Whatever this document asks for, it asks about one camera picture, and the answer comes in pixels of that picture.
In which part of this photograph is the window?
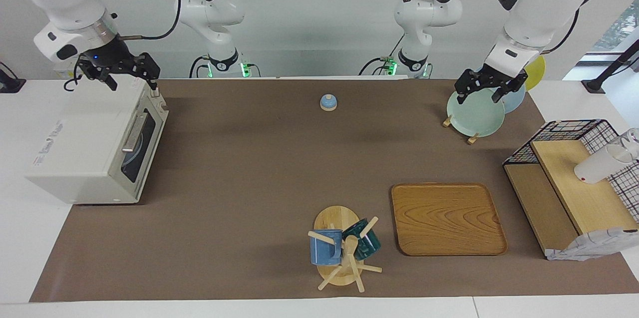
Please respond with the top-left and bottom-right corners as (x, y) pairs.
(592, 0), (639, 54)

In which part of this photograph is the black table clamp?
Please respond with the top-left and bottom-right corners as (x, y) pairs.
(0, 61), (26, 94)

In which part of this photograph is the blue mug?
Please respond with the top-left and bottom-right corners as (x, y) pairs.
(310, 229), (343, 266)

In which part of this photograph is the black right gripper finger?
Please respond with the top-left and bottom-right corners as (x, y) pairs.
(80, 62), (118, 91)
(137, 52), (161, 90)

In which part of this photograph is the white plastic cup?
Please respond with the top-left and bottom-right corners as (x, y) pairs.
(574, 144), (635, 184)

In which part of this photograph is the large light blue plate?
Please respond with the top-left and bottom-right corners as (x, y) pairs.
(474, 66), (526, 114)

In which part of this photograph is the yellow plate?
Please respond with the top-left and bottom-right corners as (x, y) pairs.
(524, 55), (546, 91)

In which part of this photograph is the wooden serving tray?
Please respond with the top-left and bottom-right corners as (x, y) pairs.
(391, 183), (508, 257)

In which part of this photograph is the black wire wooden shelf rack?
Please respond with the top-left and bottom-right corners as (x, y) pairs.
(503, 119), (639, 259)

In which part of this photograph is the black slanted stand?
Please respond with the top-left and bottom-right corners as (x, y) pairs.
(582, 38), (639, 94)

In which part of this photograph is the pale green plate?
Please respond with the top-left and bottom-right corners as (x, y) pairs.
(446, 84), (506, 138)

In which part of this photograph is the grey white patterned cloth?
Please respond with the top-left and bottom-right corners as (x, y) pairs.
(546, 227), (639, 262)

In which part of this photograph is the white wall socket box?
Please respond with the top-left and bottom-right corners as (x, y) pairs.
(54, 61), (80, 80)

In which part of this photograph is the wooden plate rack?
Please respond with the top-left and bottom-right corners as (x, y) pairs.
(442, 114), (480, 145)

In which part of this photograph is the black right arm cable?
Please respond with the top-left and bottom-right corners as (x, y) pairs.
(120, 0), (183, 41)

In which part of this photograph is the white toaster oven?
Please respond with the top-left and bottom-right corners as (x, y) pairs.
(25, 78), (169, 205)

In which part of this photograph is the black oven power cable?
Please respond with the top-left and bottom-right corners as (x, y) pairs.
(63, 58), (88, 92)

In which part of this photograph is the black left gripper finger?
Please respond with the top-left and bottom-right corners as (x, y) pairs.
(493, 73), (529, 104)
(454, 71), (475, 105)

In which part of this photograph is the brown table mat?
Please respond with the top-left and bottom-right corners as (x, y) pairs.
(29, 78), (639, 303)

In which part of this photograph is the wooden mug tree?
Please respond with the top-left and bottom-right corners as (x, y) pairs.
(307, 205), (383, 293)

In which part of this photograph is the glass oven door with handle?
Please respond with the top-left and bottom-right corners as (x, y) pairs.
(120, 89), (169, 199)

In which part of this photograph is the black base cable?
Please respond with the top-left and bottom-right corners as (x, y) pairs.
(358, 57), (389, 76)
(189, 55), (210, 79)

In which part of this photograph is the clear glass cup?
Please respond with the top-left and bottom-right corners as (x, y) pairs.
(613, 128), (639, 161)

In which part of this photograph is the dark green mug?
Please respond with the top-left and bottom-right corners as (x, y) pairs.
(341, 218), (381, 261)

